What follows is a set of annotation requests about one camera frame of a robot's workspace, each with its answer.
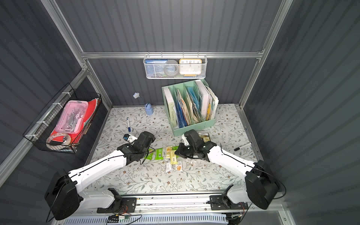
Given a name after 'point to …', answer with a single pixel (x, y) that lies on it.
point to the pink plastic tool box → (72, 117)
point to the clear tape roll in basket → (67, 140)
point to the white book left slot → (171, 107)
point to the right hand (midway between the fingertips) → (177, 151)
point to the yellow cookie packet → (168, 149)
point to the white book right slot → (205, 96)
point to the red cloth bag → (56, 138)
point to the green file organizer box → (189, 106)
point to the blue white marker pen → (129, 129)
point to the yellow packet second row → (173, 159)
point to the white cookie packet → (178, 166)
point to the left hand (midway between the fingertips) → (149, 137)
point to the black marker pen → (243, 146)
